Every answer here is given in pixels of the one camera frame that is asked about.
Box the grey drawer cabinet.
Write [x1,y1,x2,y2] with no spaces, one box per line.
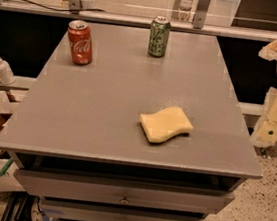
[0,24,262,219]

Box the green soda can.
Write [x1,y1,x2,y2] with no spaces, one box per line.
[148,16,171,58]

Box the right metal bracket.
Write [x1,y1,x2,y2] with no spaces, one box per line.
[192,0,211,29]

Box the middle grey drawer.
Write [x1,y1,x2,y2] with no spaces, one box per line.
[41,199,205,221]

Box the top grey drawer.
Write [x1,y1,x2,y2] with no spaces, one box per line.
[15,170,235,214]

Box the red Coca-Cola can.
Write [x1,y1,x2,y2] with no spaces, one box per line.
[67,19,93,65]

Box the green marker pen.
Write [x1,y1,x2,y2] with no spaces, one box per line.
[0,158,13,176]

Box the white pump bottle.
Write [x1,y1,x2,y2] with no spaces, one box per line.
[0,56,15,85]

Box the yellow sponge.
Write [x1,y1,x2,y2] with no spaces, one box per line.
[139,107,194,144]

